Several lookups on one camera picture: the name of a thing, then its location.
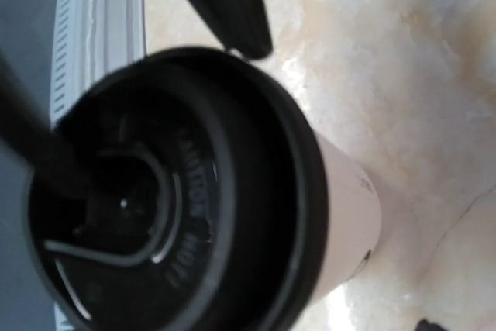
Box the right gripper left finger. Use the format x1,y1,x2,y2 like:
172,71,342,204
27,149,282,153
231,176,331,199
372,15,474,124
1,55,91,207

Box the front aluminium rail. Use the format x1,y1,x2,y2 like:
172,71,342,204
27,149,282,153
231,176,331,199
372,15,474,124
50,0,146,124

